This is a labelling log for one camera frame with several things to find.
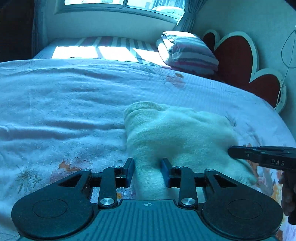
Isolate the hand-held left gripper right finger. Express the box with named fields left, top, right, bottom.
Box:
left=161, top=158, right=238, bottom=207

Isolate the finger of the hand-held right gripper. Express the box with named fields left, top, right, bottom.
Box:
left=228, top=146, right=263, bottom=166

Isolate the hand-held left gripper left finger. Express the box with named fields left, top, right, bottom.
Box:
left=58, top=158, right=135, bottom=208

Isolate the cream knit sweater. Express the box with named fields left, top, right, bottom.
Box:
left=123, top=101, right=258, bottom=200

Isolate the person's right hand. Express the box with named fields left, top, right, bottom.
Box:
left=279, top=171, right=296, bottom=216

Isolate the floral bed blanket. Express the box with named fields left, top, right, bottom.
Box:
left=0, top=58, right=296, bottom=241

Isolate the red heart-shaped headboard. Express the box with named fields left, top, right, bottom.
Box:
left=202, top=29, right=287, bottom=113

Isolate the striped pillow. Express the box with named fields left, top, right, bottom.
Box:
left=156, top=31, right=219, bottom=75

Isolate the striped bed mattress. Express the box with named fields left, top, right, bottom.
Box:
left=32, top=36, right=173, bottom=69

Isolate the tied-back window curtain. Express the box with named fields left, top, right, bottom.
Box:
left=153, top=0, right=202, bottom=33

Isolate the pillow on window sill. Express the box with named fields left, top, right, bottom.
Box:
left=151, top=6, right=185, bottom=16

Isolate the window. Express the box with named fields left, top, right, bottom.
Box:
left=54, top=0, right=185, bottom=24

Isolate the long window curtain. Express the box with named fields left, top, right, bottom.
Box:
left=31, top=0, right=48, bottom=57

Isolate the dark wardrobe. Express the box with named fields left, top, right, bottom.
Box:
left=0, top=0, right=35, bottom=63

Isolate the thin wall cable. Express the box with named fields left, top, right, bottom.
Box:
left=275, top=30, right=296, bottom=109

